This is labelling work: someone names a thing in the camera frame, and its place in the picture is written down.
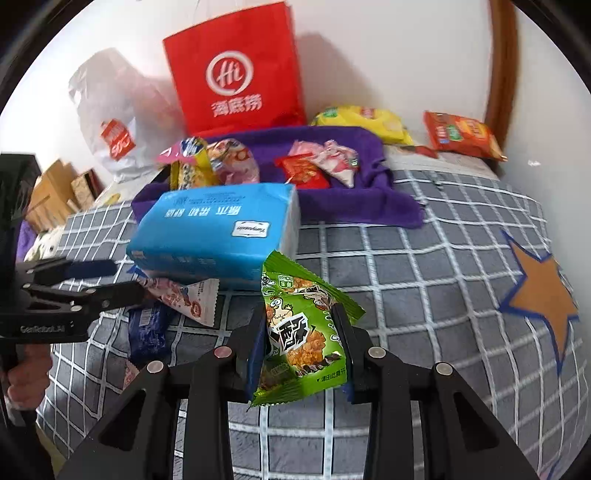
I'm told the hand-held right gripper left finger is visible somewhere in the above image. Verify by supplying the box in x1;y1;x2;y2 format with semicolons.
58;305;271;480

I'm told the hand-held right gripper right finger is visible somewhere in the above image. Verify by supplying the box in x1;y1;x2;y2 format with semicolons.
330;302;539;480

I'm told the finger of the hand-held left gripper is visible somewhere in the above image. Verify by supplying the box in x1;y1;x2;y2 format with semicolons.
18;258;118;287
25;279;148;315

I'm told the green snack packet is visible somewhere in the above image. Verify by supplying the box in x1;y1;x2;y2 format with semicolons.
249;249;365;408

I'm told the pink and white snack packet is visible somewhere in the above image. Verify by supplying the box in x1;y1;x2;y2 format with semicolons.
136;272;221;328

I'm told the yellow and pink snack packet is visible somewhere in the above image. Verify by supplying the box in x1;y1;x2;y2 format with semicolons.
156;136;215;190

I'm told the pink candy packet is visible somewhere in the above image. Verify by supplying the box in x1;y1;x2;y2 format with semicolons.
314;141;361;188

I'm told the person's left hand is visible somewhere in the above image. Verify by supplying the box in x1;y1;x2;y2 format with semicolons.
7;344;54;411

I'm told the dark blue snack packet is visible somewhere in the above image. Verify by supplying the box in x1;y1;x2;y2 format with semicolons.
127;302;176;365

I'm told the small cardboard box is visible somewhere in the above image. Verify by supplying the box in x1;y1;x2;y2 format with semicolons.
71;168;105;210

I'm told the large cardboard box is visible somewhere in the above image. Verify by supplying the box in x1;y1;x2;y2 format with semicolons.
25;159;81;232

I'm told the blue tissue pack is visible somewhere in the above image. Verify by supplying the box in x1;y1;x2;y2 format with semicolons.
126;182;301;283

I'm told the purple towel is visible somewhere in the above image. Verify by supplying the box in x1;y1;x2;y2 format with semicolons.
133;124;426;229

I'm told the white plastic bag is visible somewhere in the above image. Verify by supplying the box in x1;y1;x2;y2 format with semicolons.
68;48;185;183

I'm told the pale pink patterned snack packet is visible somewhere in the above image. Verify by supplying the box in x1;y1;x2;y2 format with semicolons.
207;137;260;185

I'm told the red snack packet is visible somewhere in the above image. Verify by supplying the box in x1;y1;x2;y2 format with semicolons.
274;154;331;189

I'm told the red paper bag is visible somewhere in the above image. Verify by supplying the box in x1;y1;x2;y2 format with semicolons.
163;0;308;138

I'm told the plain pink packet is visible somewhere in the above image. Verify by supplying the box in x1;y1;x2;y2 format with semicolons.
287;140;324;160

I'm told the small red packet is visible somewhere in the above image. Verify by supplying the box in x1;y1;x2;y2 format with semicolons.
399;144;439;160

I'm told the white quilted pad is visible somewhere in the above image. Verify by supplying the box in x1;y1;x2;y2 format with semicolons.
385;143;502;178

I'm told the yellow chip bag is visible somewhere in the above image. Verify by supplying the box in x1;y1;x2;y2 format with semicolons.
310;105;414;146

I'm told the orange chip bag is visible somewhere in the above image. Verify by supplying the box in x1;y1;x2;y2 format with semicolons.
424;111;506;162

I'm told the wooden frame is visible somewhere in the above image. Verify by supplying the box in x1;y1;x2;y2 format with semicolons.
485;0;520;139

